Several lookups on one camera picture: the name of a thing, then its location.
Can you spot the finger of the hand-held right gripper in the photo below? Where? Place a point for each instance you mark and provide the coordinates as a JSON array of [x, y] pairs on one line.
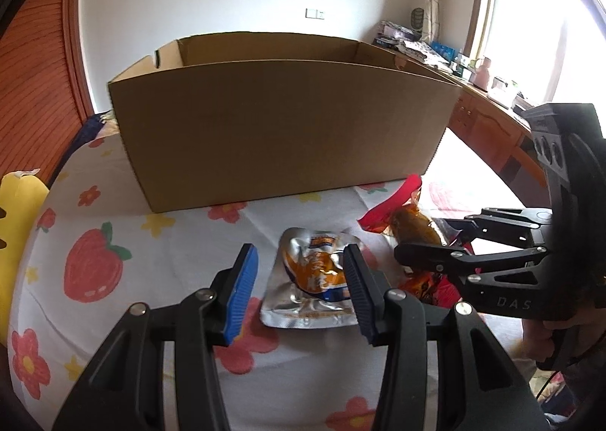
[[435, 258], [497, 222]]

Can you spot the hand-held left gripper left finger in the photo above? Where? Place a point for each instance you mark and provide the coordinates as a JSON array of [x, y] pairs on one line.
[[241, 293]]

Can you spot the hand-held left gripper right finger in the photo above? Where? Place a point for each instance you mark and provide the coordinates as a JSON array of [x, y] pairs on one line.
[[355, 293]]

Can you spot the red topped clear snack packet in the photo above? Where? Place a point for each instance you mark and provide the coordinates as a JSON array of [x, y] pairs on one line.
[[412, 222]]

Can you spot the silver orange foil packet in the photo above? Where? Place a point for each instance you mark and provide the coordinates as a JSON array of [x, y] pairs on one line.
[[307, 270]]

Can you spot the brown cardboard box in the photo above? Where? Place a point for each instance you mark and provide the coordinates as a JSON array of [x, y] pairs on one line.
[[284, 137]]

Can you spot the person's right hand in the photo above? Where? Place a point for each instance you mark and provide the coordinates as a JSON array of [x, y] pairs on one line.
[[535, 336]]

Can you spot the floral strawberry bed sheet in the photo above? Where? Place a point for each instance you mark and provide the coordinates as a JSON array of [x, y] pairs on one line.
[[161, 265]]

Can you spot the wooden cabinet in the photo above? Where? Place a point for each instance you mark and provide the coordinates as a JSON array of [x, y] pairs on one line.
[[483, 128]]

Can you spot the pink bottle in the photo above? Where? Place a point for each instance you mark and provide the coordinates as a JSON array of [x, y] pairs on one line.
[[483, 73]]

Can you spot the stack of papers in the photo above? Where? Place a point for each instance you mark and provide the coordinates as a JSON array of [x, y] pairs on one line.
[[412, 45]]

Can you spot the bright window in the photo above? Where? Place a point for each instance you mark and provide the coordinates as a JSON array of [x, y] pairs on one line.
[[530, 9]]

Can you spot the grey oval object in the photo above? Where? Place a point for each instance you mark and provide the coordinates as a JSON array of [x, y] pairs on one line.
[[417, 19]]

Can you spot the dark blue blanket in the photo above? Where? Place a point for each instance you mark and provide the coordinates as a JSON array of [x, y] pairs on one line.
[[80, 137]]

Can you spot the wooden wardrobe door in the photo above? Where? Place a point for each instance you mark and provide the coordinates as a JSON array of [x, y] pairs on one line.
[[38, 57]]

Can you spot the white wall switch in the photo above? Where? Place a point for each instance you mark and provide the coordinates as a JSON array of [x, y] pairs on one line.
[[315, 13]]

